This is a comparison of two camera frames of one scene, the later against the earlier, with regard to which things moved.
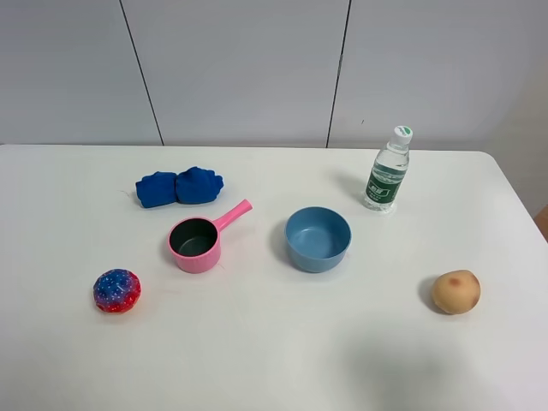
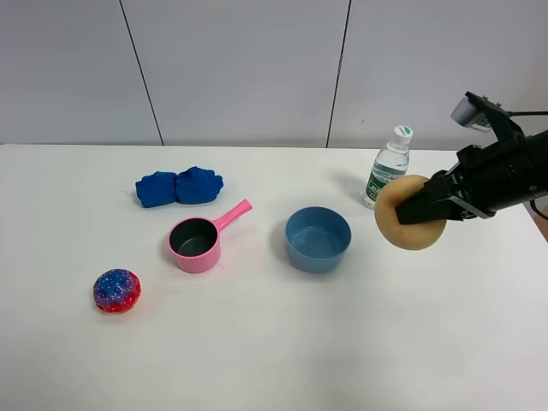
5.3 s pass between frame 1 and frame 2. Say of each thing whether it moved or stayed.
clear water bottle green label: stayed
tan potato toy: moved
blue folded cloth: stayed
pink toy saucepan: stayed
